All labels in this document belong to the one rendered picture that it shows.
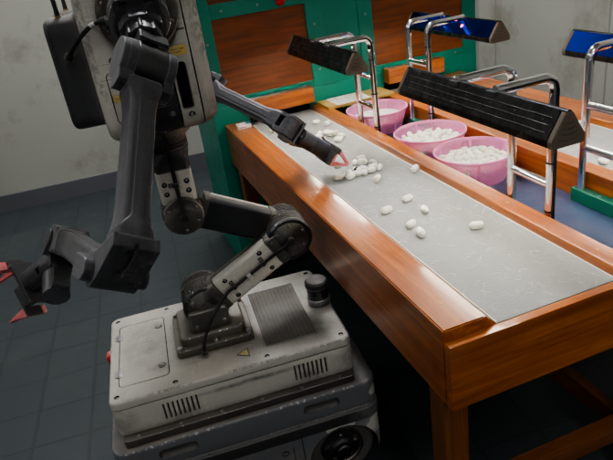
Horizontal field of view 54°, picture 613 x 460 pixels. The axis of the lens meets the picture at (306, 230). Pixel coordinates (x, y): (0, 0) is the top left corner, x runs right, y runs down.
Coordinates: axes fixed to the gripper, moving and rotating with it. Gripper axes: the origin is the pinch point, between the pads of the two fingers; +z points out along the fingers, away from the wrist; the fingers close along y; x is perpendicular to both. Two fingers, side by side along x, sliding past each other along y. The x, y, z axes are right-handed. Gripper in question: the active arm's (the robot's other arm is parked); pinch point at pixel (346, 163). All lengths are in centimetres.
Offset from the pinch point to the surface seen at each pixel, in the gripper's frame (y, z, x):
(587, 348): -98, 19, 5
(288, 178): 1.5, -14.9, 13.8
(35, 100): 273, -82, 78
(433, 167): -21.4, 16.0, -13.3
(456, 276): -77, -3, 7
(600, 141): -31, 60, -49
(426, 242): -59, -1, 5
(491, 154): -18.6, 35.1, -27.0
